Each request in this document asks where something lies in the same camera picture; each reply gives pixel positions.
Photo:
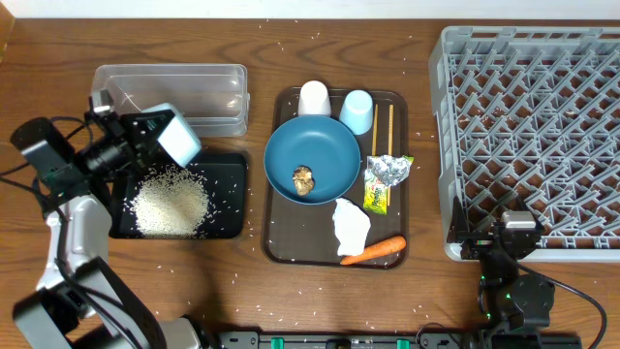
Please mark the yellow green snack packet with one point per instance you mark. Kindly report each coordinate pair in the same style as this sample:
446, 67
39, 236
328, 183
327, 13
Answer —
375, 194

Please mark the crumpled foil wrapper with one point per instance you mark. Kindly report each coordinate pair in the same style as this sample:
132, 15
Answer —
388, 169

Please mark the white crumpled napkin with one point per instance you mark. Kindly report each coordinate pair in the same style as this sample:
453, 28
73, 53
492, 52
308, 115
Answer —
351, 227

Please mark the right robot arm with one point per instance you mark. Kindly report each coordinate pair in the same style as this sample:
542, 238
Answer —
516, 305

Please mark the wooden chopstick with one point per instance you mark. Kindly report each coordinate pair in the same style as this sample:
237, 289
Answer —
390, 144
375, 131

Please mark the light blue bowl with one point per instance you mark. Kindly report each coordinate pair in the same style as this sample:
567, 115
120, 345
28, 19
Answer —
178, 139

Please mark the wooden chopstick left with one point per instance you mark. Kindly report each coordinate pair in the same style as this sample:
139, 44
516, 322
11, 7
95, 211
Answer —
375, 131

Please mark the dark brown serving tray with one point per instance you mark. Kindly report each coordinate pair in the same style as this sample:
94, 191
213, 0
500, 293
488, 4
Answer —
304, 234

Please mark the pile of white rice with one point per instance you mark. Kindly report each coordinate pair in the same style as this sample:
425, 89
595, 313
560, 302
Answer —
171, 203

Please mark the wooden chopstick right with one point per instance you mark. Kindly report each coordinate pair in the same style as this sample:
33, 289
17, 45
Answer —
390, 144

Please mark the grey dishwasher rack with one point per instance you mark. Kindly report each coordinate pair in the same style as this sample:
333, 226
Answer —
532, 112

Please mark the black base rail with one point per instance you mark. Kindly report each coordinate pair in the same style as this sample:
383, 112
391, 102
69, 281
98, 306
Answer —
425, 340

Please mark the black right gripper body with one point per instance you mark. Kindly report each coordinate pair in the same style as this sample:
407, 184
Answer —
480, 241

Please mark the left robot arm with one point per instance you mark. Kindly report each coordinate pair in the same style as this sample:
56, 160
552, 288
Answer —
80, 302

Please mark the clear plastic bin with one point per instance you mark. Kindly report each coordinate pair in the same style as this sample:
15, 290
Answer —
213, 98

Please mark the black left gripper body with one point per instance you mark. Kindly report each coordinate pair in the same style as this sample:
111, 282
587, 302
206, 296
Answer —
112, 157

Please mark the pink plastic cup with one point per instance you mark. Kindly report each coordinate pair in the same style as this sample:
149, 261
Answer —
313, 99

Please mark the orange carrot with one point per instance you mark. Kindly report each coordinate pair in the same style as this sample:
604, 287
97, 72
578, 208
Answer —
377, 250

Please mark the dark blue plate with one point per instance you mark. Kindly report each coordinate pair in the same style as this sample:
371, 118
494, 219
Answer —
321, 144

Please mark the brown food lump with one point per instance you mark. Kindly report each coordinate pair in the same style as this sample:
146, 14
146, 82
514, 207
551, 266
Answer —
303, 181

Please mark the black plastic tray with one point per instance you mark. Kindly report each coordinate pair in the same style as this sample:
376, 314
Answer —
226, 179

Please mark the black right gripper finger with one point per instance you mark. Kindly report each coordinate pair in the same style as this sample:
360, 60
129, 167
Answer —
458, 227
525, 218

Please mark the light blue plastic cup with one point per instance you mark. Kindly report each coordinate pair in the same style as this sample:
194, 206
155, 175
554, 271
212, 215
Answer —
357, 112

